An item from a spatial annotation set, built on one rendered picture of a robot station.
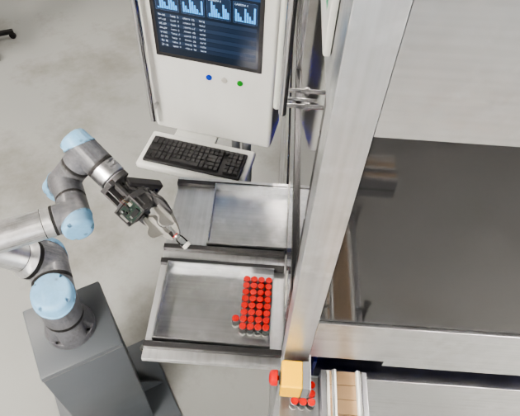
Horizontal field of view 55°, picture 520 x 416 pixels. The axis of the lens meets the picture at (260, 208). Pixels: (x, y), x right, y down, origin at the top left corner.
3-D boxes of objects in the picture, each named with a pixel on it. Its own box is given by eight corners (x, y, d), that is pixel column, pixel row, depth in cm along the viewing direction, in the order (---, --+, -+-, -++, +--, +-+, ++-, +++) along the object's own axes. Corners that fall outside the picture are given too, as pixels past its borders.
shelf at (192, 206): (307, 188, 188) (308, 185, 186) (307, 372, 144) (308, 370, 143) (180, 180, 188) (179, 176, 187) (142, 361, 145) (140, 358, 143)
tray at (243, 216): (308, 196, 183) (309, 189, 181) (308, 255, 167) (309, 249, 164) (215, 189, 184) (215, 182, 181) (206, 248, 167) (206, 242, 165)
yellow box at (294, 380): (306, 371, 135) (309, 361, 129) (306, 399, 130) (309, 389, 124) (278, 369, 135) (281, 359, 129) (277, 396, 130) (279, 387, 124)
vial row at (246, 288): (250, 283, 159) (251, 276, 156) (245, 336, 148) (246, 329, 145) (243, 282, 159) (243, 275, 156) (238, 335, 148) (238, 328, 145)
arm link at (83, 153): (69, 146, 131) (87, 123, 128) (99, 176, 132) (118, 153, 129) (51, 151, 124) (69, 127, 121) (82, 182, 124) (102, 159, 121)
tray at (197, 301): (273, 274, 162) (274, 268, 159) (269, 351, 146) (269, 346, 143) (168, 266, 162) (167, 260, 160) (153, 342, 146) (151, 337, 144)
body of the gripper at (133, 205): (130, 229, 125) (95, 196, 124) (147, 217, 132) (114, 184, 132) (147, 210, 121) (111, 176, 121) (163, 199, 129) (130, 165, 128)
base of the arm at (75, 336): (53, 357, 151) (43, 344, 144) (40, 317, 159) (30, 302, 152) (101, 336, 156) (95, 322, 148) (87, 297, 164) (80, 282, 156)
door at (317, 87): (299, 167, 147) (328, -35, 101) (297, 298, 120) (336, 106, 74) (297, 167, 147) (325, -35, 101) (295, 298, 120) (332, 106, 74)
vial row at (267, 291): (271, 285, 159) (272, 277, 156) (268, 338, 148) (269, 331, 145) (264, 284, 159) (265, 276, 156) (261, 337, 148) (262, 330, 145)
